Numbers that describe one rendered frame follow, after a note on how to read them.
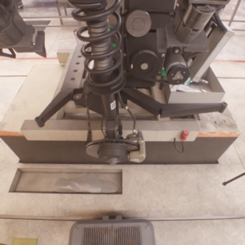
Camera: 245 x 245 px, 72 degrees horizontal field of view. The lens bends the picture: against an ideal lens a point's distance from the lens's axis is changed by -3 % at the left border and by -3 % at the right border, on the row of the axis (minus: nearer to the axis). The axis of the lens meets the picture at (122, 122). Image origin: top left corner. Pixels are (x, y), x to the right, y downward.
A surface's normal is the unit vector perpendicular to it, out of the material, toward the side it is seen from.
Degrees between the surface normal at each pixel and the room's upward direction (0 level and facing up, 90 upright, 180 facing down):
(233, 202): 0
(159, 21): 90
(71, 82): 0
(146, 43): 90
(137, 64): 90
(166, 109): 8
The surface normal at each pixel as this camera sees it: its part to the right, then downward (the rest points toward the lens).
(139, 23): 0.00, 0.77
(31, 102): 0.01, -0.64
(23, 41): 0.03, -0.17
